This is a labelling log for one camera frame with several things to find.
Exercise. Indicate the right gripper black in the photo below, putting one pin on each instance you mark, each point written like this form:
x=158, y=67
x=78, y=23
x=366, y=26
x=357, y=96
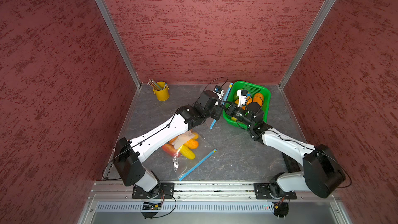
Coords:
x=230, y=110

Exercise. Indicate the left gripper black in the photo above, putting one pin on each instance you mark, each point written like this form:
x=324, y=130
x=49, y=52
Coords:
x=218, y=110

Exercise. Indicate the clear zip bag blue zipper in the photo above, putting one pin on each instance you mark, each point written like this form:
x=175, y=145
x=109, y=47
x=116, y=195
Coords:
x=183, y=166

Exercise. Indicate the large orange mango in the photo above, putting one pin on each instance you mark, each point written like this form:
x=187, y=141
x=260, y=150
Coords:
x=182, y=139

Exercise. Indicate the red mango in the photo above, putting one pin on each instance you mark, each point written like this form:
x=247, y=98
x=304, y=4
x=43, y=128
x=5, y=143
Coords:
x=170, y=150

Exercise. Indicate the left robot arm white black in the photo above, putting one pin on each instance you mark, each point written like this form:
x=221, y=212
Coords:
x=130, y=154

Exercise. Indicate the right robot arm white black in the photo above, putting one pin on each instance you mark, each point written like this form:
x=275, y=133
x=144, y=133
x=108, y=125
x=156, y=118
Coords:
x=321, y=173

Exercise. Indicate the green plastic basket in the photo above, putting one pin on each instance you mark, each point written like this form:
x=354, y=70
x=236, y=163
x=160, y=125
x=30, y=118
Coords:
x=252, y=89

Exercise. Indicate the yellow cup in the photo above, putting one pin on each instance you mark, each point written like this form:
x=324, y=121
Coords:
x=162, y=91

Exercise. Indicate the sticks in yellow cup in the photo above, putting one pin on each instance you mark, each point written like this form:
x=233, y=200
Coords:
x=154, y=85

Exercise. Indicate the black pad on table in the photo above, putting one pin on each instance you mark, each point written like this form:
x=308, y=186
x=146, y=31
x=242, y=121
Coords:
x=291, y=165

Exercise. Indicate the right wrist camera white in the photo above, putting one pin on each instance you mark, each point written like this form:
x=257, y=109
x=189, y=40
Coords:
x=243, y=96

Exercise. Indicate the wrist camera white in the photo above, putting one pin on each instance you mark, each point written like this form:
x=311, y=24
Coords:
x=243, y=96
x=219, y=91

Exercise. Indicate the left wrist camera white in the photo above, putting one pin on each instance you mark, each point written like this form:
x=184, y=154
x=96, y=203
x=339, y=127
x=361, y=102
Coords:
x=219, y=91

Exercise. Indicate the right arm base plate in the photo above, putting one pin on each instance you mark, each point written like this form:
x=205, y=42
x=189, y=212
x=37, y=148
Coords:
x=271, y=191

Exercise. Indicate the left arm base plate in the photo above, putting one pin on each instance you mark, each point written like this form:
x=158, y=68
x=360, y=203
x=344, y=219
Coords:
x=164, y=190

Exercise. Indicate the aluminium front rail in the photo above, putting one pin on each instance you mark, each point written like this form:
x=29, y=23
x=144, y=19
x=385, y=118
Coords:
x=204, y=191

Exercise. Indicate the left corner aluminium post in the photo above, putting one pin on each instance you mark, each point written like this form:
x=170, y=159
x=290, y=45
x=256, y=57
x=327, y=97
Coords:
x=118, y=41

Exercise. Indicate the corner aluminium post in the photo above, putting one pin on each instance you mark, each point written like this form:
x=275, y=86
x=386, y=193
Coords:
x=118, y=41
x=313, y=30

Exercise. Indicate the right corner aluminium post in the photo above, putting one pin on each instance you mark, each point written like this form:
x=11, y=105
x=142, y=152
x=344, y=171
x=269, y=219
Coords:
x=313, y=30

